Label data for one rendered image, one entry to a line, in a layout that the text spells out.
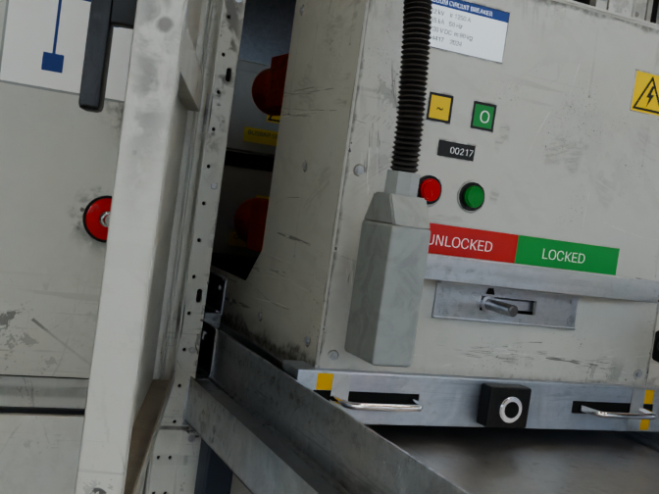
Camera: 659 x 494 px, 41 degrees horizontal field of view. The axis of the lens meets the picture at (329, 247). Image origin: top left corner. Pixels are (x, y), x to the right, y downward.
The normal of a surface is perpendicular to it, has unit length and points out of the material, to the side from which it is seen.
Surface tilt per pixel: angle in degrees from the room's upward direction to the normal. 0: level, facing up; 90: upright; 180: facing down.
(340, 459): 90
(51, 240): 90
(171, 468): 90
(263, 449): 90
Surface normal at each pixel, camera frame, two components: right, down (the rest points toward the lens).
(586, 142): 0.40, 0.11
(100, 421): 0.11, 0.07
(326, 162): -0.91, -0.11
